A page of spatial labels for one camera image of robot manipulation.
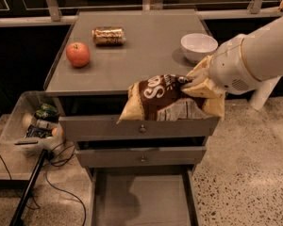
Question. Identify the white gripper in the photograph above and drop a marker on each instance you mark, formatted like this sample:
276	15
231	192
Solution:
228	67

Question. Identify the brown chip bag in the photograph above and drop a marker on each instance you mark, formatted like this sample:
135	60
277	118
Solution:
160	99

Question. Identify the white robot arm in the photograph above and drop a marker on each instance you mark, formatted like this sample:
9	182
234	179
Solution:
263	51

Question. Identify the middle grey drawer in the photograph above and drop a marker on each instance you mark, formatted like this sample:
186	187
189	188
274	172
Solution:
135	157

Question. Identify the grey drawer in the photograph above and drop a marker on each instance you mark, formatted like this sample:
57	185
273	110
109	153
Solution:
107	127
143	196
135	157

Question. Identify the grey drawer cabinet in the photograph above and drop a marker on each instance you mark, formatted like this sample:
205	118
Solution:
152	47

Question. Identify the top grey drawer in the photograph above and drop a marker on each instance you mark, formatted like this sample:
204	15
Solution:
107	127

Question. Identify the bottom grey drawer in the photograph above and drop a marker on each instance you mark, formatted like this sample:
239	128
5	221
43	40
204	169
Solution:
143	196

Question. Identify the green snack bag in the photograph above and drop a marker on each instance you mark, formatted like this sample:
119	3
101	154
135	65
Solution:
47	112

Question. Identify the white bowl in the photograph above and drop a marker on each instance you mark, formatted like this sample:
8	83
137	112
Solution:
196	46

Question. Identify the gold soda can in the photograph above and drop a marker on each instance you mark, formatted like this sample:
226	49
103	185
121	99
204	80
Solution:
108	35

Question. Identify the red apple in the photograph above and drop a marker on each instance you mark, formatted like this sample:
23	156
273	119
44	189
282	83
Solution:
78	54

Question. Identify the clear plastic bin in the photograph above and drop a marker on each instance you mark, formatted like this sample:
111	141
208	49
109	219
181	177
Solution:
21	117

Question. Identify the dark blue snack packet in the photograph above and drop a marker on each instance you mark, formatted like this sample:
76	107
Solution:
33	131

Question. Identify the black pole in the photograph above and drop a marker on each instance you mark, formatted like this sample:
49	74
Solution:
17	217

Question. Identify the white angled post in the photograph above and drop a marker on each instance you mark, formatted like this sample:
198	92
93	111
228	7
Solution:
262	93

